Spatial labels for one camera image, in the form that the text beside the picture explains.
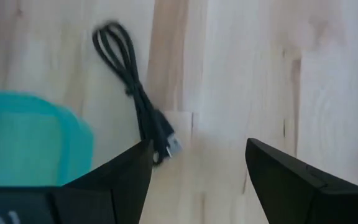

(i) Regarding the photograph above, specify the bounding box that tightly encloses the black USB cable without tie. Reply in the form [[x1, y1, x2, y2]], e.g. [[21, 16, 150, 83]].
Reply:
[[91, 21, 183, 167]]

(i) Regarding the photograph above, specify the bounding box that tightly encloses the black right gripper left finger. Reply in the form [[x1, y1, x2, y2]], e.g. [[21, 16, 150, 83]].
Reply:
[[53, 139, 154, 224]]

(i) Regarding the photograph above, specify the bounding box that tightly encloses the teal plastic bin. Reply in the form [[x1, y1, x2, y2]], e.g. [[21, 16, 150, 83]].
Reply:
[[0, 90, 94, 187]]

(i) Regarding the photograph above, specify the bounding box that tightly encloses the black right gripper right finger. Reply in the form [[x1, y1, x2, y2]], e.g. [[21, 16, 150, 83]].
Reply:
[[245, 138, 358, 224]]

